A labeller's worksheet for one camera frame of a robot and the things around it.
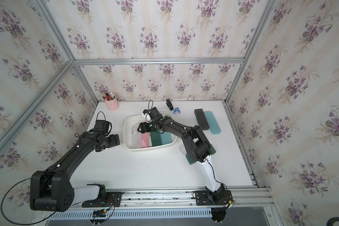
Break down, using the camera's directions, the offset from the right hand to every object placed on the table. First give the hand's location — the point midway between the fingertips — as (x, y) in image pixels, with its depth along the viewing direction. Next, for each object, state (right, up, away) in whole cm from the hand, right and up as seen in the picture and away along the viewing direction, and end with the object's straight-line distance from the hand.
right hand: (142, 129), depth 93 cm
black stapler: (+18, +18, +22) cm, 34 cm away
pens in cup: (-29, +24, +15) cm, 40 cm away
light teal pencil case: (+16, -6, +3) cm, 17 cm away
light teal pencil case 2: (+51, +1, +10) cm, 52 cm away
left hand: (-17, -8, -7) cm, 20 cm away
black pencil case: (+43, +5, +13) cm, 45 cm away
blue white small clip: (+24, +14, +22) cm, 35 cm away
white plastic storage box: (-8, +6, +8) cm, 13 cm away
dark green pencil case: (+9, -7, +3) cm, 12 cm away
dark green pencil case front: (+32, -19, -7) cm, 38 cm away
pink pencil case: (+2, -7, +2) cm, 8 cm away
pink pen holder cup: (-26, +18, +15) cm, 35 cm away
